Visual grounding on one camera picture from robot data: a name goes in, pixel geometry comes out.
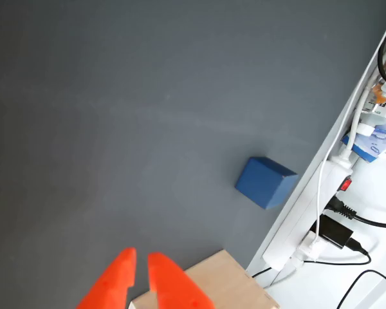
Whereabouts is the blue printed carton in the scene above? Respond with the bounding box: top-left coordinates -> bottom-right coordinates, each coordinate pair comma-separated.
340,124 -> 386,164

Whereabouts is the blue cube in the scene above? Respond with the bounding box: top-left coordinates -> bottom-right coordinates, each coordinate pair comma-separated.
234,156 -> 299,211

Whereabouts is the thin black cable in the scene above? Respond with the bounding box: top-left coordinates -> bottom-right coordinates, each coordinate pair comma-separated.
336,269 -> 386,309
250,238 -> 372,279

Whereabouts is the open wooden box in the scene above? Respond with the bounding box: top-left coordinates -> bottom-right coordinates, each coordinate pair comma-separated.
128,249 -> 281,309

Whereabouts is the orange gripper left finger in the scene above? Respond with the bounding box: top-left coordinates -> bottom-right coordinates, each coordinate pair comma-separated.
76,247 -> 137,309

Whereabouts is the white power strip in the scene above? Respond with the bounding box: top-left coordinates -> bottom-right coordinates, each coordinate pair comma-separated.
262,156 -> 355,272

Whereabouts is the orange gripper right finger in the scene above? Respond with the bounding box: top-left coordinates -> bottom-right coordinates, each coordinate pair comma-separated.
147,252 -> 216,309

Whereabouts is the black USB adapter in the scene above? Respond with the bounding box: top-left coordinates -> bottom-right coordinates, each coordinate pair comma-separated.
309,214 -> 354,251

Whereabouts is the black power plug with cable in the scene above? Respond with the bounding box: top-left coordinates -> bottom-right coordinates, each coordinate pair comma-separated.
324,196 -> 386,229

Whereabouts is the thick white power cord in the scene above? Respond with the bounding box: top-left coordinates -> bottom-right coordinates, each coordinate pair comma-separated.
329,80 -> 374,168

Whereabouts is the thin white cable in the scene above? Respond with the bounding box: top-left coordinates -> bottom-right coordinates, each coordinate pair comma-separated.
310,135 -> 342,255

